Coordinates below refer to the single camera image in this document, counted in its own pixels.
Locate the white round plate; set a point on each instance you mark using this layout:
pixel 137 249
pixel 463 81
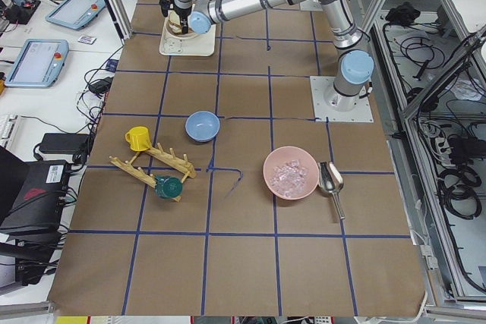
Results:
pixel 184 36

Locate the blue bowl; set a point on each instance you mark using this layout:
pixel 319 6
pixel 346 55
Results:
pixel 202 126

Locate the dark green mug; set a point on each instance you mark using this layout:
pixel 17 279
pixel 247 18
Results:
pixel 168 187

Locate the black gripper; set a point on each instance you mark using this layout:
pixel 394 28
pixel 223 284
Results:
pixel 182 12

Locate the upper teach pendant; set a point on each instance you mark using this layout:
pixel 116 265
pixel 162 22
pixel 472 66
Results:
pixel 75 14

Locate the yellow mug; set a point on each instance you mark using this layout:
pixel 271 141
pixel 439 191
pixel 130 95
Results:
pixel 138 138

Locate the black computer box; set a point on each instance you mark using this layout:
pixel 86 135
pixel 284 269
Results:
pixel 32 199

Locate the bread slice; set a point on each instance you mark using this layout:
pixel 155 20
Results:
pixel 174 24

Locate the metal scoop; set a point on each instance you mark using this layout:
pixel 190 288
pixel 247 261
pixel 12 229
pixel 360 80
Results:
pixel 330 184

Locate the pink bowl with ice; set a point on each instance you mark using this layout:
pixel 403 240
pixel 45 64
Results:
pixel 291 173

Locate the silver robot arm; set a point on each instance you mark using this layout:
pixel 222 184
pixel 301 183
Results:
pixel 355 64

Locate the large black power brick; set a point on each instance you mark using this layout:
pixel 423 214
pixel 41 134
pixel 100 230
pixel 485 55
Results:
pixel 75 145

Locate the teach pendant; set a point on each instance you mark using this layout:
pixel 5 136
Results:
pixel 39 63
pixel 75 14

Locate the cream bear tray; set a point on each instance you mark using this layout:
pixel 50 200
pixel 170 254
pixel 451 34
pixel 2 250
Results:
pixel 192 44

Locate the white keyboard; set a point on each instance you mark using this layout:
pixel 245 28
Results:
pixel 9 126

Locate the lower teach pendant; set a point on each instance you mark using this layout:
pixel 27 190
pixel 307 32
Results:
pixel 39 63

